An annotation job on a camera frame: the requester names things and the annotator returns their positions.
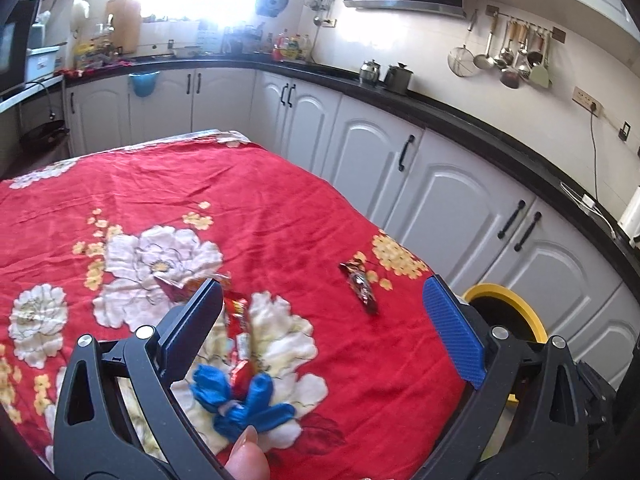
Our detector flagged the brown snack wrapper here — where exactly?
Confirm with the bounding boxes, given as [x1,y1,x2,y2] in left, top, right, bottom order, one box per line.
[339,257,381,317]

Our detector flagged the wooden cutting board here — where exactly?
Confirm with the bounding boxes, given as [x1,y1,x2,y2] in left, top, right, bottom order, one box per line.
[105,0,142,56]

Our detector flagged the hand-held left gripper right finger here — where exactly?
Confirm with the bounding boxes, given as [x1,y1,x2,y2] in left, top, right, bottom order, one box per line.
[415,275,591,480]

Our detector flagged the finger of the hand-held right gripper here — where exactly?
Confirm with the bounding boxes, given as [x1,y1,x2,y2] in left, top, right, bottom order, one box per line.
[575,360,622,462]

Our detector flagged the red foil snack wrapper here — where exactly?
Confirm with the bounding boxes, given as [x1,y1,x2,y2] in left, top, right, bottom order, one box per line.
[152,272,232,306]

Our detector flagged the red yellow snack wrapper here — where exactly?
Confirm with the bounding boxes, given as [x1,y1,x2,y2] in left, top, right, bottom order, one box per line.
[222,296,253,366]

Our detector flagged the black microwave oven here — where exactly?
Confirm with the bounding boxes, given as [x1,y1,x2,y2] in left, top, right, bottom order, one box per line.
[0,0,41,93]

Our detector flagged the white charging cable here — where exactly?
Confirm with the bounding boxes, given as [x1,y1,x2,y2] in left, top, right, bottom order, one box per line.
[560,180,608,216]

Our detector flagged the beige wall power outlet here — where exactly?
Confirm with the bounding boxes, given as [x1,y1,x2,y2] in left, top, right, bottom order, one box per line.
[572,86,603,111]

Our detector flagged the row of hanging steel utensils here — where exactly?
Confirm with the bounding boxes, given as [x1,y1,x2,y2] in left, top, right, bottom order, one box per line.
[472,10,553,91]

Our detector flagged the person's left hand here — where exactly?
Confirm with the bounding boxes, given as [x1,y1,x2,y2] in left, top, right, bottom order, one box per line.
[223,425,271,480]

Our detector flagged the black kitchen countertop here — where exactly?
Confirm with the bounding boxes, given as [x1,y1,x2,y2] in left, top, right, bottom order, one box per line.
[62,55,640,306]

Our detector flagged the blue hanging plastic bin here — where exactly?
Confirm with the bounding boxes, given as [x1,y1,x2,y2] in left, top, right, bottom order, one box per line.
[128,71,162,97]

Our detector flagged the yellow round bin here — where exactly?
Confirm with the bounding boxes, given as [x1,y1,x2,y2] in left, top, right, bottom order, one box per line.
[460,282,550,406]

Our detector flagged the dark metal pot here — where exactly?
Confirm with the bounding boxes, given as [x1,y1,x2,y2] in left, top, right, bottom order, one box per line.
[384,62,415,95]

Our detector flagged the white plastic basket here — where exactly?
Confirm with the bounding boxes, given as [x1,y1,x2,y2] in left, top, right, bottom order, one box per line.
[25,45,63,83]

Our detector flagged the black power cable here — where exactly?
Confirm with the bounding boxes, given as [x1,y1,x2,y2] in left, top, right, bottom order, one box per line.
[589,105,618,241]

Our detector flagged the wire skimmer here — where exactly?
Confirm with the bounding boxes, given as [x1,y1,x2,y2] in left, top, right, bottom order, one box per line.
[447,12,476,77]

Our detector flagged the black frying pan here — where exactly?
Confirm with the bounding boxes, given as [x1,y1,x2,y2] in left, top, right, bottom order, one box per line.
[20,120,71,148]

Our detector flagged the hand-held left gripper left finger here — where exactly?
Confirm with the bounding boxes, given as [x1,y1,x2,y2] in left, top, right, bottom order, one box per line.
[52,277,236,480]

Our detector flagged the group of condiment bottles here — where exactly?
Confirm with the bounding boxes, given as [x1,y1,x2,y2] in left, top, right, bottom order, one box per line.
[270,29,313,63]

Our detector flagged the red candy wrapper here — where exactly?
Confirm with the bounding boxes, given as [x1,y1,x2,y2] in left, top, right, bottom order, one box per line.
[230,357,258,393]

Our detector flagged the red floral blanket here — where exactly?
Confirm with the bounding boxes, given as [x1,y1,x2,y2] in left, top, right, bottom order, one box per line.
[0,130,468,480]

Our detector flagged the blue candy wrappers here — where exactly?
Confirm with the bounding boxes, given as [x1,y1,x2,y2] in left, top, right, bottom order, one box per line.
[192,364,296,441]

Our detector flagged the white base cabinets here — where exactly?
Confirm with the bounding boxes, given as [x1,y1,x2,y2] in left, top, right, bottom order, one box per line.
[64,66,640,391]

